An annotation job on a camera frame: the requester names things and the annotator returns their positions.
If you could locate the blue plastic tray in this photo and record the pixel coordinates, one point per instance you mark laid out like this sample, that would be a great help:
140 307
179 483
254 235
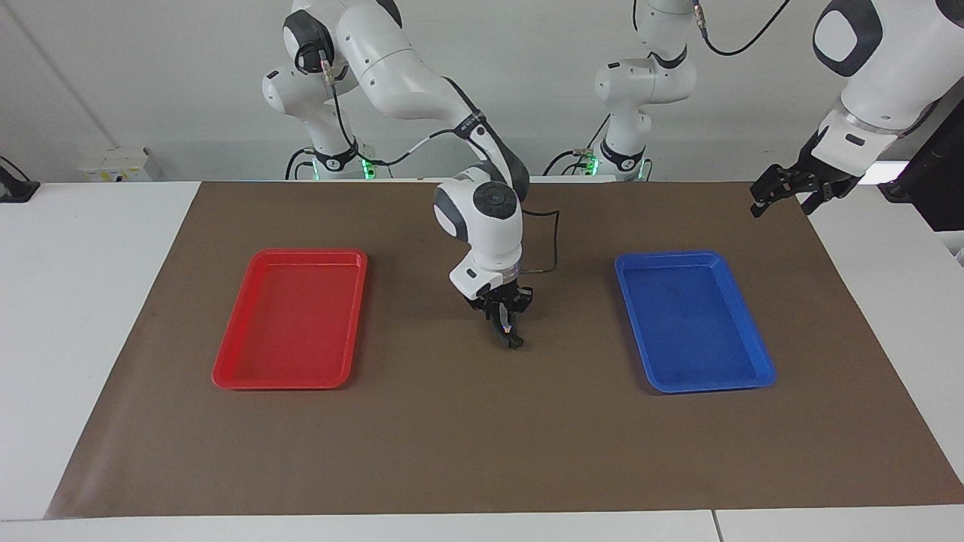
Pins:
693 324

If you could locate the red plastic tray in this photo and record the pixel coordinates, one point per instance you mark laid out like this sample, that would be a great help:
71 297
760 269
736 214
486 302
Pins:
290 324

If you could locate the black clamp device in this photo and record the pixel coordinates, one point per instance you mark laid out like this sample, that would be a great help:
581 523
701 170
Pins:
15 188

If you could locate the brown table mat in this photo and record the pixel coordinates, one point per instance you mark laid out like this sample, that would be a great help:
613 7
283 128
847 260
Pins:
482 436

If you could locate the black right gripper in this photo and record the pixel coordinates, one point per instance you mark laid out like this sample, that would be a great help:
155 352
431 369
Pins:
501 297

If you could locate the white wall socket box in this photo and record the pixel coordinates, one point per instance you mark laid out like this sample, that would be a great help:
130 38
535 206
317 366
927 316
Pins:
113 164

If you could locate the curved black brake pad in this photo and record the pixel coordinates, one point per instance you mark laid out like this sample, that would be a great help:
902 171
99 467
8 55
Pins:
514 342

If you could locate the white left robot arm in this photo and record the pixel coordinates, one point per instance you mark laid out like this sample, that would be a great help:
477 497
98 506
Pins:
889 75

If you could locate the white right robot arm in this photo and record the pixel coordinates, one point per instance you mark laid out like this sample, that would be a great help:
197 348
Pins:
489 226

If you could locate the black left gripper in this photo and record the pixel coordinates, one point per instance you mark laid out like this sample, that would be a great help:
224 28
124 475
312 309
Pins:
821 179

